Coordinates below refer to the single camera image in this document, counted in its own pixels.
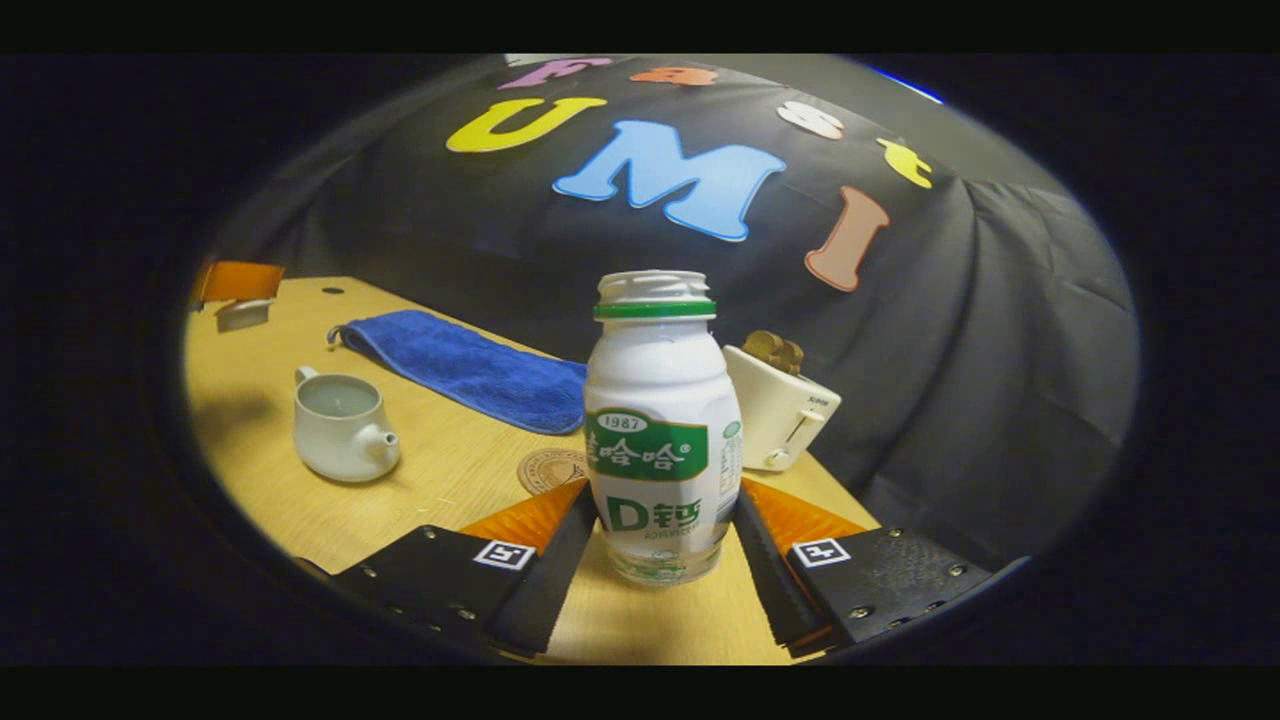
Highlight white ceramic teacup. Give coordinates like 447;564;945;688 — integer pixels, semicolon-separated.
292;366;402;484

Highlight white toaster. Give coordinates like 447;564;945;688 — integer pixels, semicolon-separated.
722;345;843;473

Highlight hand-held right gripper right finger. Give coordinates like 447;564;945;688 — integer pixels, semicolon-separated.
733;478;996;661

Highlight blue towel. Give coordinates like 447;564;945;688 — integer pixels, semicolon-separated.
326;309;589;436

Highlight black backdrop cloth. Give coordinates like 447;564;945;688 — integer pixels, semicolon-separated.
200;55;1141;571

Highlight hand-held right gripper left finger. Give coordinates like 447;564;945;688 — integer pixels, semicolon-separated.
325;478;599;661

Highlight round brown coaster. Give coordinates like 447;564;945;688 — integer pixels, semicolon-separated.
517;448;591;497

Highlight white water bottle green label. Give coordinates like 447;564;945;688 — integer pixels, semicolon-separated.
583;269;744;587

